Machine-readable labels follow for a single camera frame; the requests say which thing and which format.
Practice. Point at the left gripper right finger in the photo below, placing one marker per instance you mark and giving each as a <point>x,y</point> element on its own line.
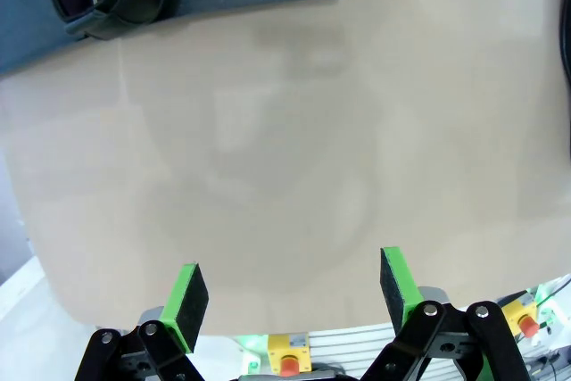
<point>397,283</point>

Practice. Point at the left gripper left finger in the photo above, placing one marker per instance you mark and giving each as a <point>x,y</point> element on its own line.
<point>187,305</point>

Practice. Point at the white box with green light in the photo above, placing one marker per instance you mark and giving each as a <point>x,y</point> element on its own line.
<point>252,365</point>

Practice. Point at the yellow emergency stop button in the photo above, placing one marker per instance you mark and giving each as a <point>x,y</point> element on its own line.
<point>285,345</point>
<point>517,309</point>

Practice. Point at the grooved aluminium base plate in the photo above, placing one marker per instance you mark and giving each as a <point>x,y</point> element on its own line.
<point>348,345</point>

